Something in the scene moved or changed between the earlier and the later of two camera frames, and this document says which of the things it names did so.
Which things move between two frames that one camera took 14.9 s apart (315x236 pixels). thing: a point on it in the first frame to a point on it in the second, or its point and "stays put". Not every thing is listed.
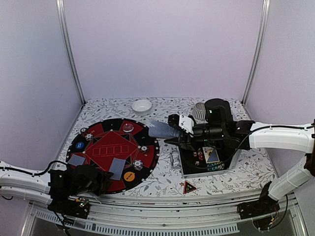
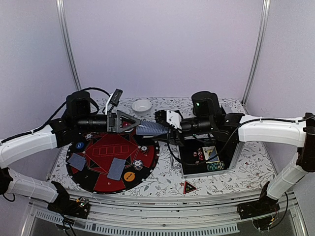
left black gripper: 102,177 to 112,116
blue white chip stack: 88,136 stays put
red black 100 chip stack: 144,149 stays put
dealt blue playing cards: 116,167 stays put
